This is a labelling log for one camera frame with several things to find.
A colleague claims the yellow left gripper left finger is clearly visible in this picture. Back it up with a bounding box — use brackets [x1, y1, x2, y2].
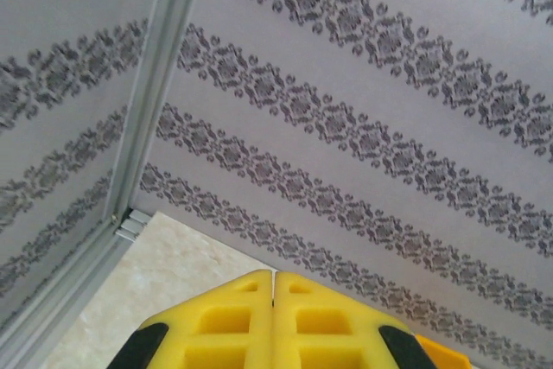
[144, 269, 275, 369]

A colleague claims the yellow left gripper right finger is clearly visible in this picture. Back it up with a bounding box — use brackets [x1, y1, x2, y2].
[272, 271, 415, 369]

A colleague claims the aluminium frame post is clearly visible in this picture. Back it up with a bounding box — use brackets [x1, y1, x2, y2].
[105, 0, 211, 236]

